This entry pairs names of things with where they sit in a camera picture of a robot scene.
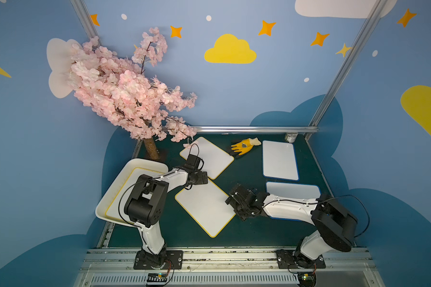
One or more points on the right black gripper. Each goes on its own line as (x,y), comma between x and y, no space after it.
(237,200)

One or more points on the right green circuit board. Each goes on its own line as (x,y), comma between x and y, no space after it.
(306,279)

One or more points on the aluminium front rail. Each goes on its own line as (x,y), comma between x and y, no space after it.
(227,267)

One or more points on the horizontal aluminium back bar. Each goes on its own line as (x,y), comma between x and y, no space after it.
(255,129)

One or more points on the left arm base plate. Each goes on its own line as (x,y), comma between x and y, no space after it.
(172,259)

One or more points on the white plastic storage box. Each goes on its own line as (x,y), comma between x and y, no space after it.
(104,211)

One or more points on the blue-edged whiteboard front right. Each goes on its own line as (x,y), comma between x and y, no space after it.
(291,201)

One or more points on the left aluminium frame post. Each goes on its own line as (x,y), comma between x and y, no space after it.
(85,19)

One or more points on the pink cherry blossom tree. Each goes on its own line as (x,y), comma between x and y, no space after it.
(117,89)

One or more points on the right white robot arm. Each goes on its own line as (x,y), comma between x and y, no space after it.
(335,224)

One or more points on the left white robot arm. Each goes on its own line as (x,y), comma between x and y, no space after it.
(145,206)

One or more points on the aluminium frame post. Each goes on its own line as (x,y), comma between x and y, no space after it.
(364,34)
(85,19)

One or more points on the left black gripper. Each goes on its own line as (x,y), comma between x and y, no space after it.
(202,177)

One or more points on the green circuit board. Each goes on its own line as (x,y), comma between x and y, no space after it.
(158,279)
(306,279)

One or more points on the blue-edged whiteboard back right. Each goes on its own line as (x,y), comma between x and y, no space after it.
(279,160)

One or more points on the blue-edged whiteboard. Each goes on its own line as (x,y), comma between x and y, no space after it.
(291,201)
(279,160)

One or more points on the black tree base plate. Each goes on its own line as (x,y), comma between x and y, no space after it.
(161,153)

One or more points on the yellow-edged whiteboard back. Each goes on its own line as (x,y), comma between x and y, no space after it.
(215,159)

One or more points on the left green circuit board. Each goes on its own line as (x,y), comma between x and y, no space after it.
(158,279)

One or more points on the yellow black work glove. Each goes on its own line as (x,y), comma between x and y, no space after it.
(241,148)

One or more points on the right aluminium frame post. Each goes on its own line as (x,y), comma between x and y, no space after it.
(364,34)

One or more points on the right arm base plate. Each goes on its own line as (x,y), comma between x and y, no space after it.
(286,259)

